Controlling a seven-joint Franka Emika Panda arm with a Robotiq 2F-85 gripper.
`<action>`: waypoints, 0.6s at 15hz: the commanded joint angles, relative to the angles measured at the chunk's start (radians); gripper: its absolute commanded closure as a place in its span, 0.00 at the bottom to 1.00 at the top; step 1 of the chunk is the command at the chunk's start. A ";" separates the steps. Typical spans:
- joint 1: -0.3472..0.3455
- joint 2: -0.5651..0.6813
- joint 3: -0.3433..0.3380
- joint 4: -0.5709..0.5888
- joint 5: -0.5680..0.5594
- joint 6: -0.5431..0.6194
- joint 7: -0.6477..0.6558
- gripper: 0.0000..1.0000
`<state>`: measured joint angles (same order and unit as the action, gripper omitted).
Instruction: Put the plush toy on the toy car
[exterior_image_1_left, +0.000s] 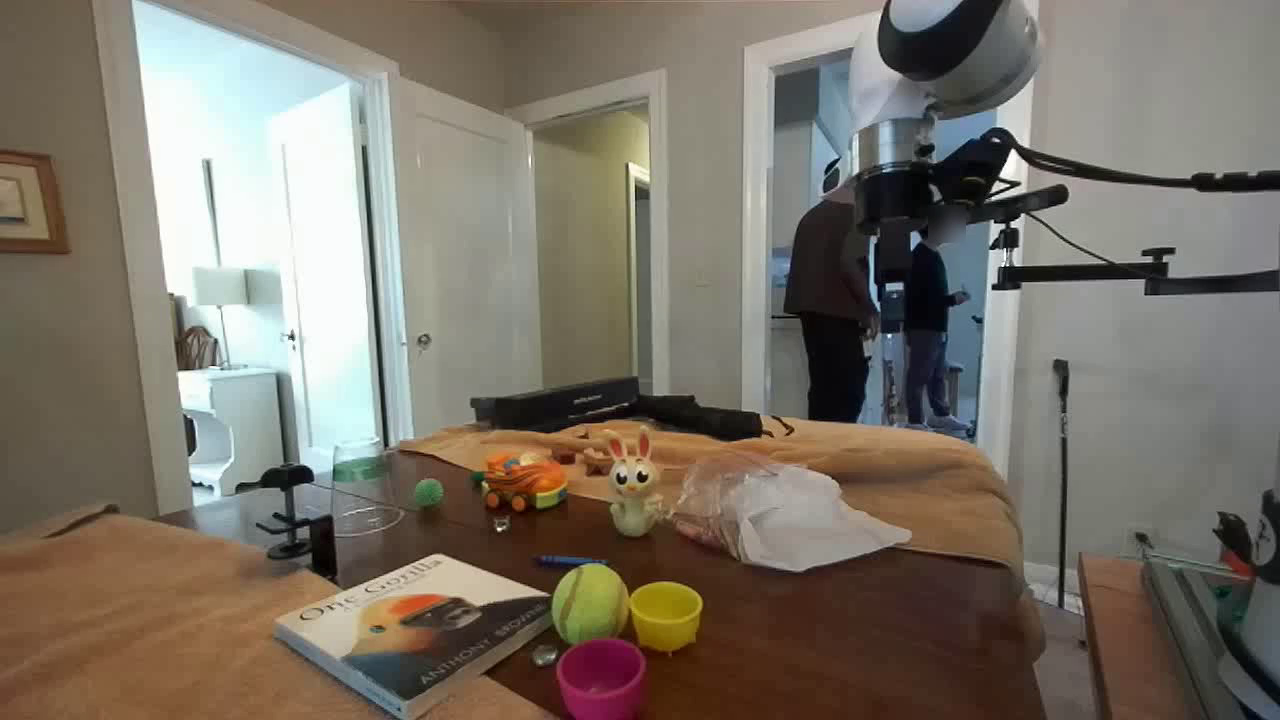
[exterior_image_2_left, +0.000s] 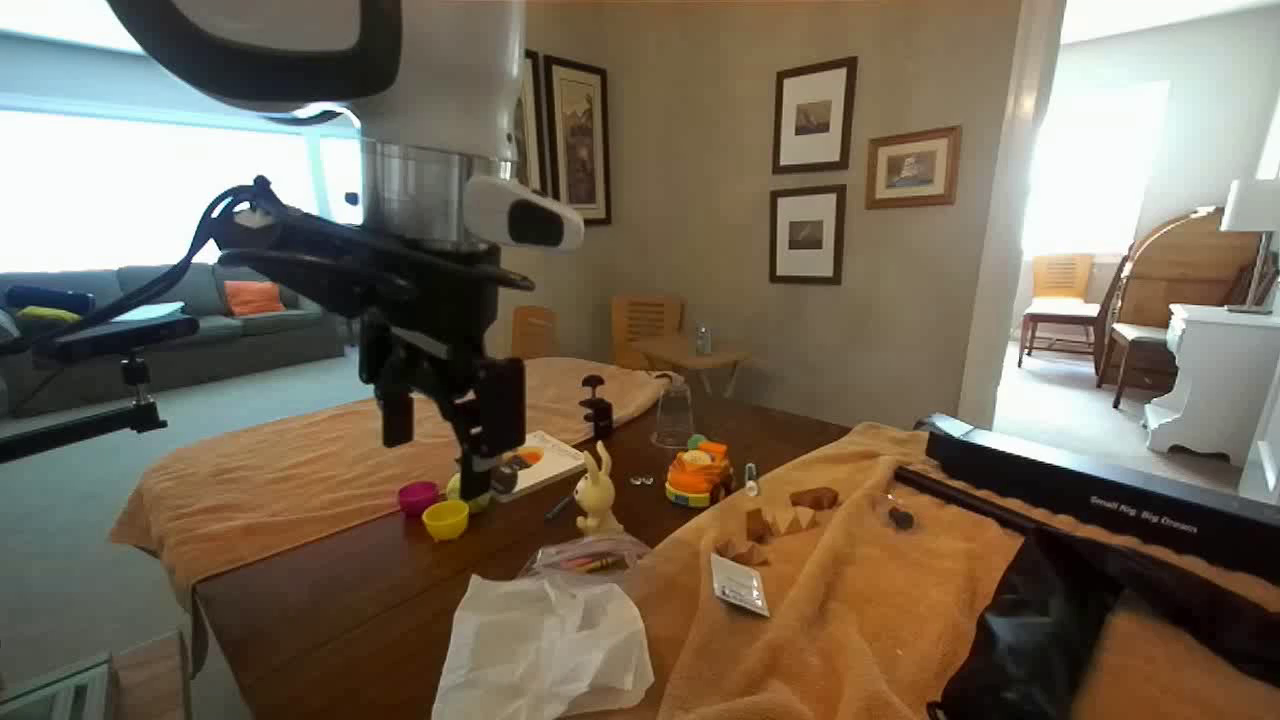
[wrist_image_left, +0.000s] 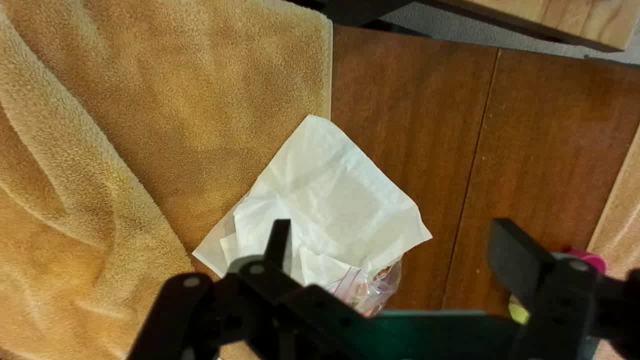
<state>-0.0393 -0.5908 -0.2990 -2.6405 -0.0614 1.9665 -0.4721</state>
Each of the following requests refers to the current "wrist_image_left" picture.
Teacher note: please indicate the clear bag with white paper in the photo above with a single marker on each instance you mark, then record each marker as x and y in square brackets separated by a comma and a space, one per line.
[332, 192]

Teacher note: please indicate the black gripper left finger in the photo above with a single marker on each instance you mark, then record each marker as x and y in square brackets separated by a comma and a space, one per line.
[267, 300]

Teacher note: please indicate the pink plastic cup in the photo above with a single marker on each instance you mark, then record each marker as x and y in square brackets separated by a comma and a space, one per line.
[590, 256]

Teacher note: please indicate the large tan terry towel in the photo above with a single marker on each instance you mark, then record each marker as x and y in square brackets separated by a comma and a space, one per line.
[100, 146]

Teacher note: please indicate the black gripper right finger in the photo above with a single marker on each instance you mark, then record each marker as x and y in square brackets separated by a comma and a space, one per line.
[567, 300]

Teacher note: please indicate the tan towel under book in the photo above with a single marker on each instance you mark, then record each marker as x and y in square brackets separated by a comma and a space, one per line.
[622, 207]

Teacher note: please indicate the yellow-green tennis ball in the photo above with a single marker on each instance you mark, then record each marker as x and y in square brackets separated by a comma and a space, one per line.
[517, 311]

